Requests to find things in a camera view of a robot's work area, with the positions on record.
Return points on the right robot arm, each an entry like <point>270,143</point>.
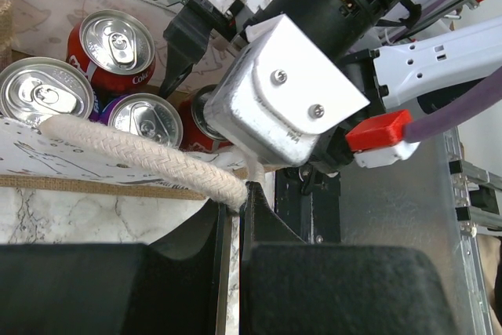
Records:
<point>405,72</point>

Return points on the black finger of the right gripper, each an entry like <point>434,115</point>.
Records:
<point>187,37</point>

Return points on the red cola can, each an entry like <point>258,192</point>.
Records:
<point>113,50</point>
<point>198,135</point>

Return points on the aluminium frame rail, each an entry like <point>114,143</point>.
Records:
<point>475,202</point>

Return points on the purple soda can carried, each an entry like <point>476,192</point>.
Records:
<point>36,88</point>

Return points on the purple soda can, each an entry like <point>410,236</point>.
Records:
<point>145,115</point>

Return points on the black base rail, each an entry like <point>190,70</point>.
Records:
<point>309,203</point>

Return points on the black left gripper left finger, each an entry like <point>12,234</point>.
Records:
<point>175,285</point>

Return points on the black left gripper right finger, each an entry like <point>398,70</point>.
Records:
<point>291,287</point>

